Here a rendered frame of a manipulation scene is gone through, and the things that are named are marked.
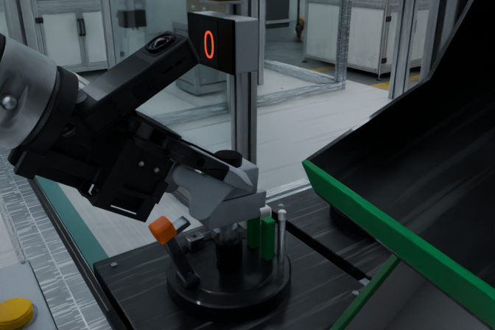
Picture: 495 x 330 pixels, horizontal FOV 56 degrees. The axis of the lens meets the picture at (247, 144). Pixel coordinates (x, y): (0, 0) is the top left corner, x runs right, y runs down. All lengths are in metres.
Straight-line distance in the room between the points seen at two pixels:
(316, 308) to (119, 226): 0.38
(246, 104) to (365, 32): 5.14
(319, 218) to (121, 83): 0.38
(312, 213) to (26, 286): 0.38
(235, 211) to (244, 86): 0.25
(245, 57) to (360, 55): 5.28
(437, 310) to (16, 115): 0.31
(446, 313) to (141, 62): 0.29
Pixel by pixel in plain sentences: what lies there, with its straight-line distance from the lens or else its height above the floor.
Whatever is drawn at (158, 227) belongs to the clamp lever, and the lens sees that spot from 0.46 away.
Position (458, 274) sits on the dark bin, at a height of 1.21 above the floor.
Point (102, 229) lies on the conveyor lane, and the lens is 0.78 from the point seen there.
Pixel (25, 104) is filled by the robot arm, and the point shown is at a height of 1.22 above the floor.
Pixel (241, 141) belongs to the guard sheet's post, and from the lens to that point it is 0.71.
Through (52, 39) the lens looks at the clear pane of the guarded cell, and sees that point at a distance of 1.76.
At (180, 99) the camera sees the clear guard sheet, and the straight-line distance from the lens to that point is 0.90.
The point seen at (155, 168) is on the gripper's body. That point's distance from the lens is 0.40.
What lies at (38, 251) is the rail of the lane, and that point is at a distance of 0.67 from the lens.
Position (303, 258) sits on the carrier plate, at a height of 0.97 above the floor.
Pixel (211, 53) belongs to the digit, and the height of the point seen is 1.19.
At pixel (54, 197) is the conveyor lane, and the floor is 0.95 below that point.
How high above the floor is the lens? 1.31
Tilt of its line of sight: 22 degrees down
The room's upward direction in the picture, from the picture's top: straight up
